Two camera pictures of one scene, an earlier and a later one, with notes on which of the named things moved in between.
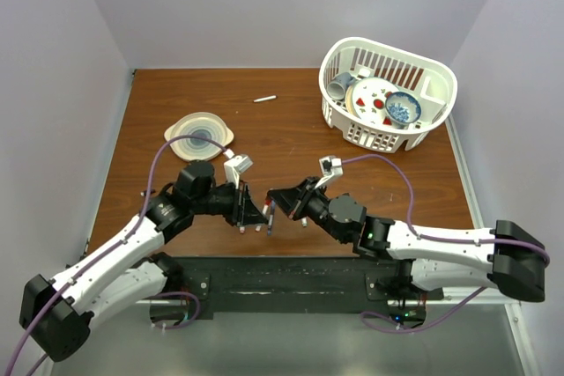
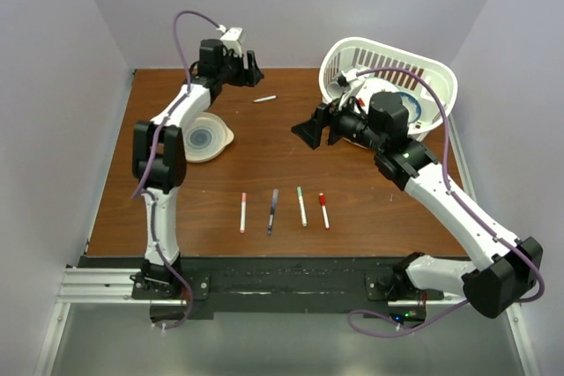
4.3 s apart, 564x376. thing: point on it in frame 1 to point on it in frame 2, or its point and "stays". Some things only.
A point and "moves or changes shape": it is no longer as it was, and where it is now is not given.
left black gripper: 243,208 to 249,77
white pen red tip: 264,210 moves or changes shape
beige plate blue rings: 198,123 stays
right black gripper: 295,202 to 330,114
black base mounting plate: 289,284 stays
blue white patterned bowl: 402,108 stays
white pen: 264,99 stays
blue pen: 271,216 stays
